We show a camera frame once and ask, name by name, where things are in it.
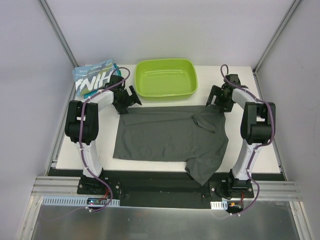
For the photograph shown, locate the light blue printed folded t-shirt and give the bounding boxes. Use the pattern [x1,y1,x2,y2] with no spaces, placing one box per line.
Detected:
[71,58,120,97]

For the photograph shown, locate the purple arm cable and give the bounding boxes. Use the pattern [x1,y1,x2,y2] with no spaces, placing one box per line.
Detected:
[77,66,131,191]
[219,64,273,183]

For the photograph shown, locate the aluminium frame post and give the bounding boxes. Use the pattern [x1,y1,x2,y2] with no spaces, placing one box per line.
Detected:
[252,0,303,76]
[37,0,79,68]

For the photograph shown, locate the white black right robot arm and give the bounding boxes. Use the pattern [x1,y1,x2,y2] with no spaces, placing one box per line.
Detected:
[206,74,276,198]

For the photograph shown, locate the right aluminium frame post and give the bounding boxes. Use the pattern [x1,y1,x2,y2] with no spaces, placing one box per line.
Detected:
[252,0,303,76]

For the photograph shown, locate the left aluminium frame post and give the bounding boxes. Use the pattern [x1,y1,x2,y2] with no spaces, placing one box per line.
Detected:
[37,0,79,68]

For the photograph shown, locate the right white slotted cable duct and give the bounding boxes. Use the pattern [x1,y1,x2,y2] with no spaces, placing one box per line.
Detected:
[210,200,228,211]

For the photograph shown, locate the white slotted cable duct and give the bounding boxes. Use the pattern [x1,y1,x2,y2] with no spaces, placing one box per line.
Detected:
[210,200,228,211]
[42,196,109,208]

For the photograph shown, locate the lime green plastic tub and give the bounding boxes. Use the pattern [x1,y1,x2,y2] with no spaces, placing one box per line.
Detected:
[134,58,198,101]

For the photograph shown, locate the aluminium front rail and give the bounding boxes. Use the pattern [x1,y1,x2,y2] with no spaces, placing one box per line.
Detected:
[31,176,302,202]

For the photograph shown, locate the left white slotted cable duct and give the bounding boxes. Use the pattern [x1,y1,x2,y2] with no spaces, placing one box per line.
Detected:
[42,196,109,208]

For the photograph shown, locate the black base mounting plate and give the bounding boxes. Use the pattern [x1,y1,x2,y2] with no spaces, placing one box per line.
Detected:
[47,167,253,208]

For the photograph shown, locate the teal folded t-shirt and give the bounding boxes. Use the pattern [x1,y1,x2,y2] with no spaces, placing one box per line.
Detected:
[83,62,123,101]

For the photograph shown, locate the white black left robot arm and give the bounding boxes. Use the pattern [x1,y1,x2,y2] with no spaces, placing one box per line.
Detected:
[64,75,142,195]

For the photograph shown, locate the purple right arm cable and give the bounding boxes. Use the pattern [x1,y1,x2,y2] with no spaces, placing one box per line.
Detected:
[219,64,273,183]

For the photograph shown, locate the dark grey t-shirt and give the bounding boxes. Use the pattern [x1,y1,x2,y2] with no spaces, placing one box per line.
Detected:
[113,105,229,186]

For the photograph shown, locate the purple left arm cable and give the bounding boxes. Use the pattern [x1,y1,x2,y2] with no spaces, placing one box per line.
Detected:
[77,66,131,191]

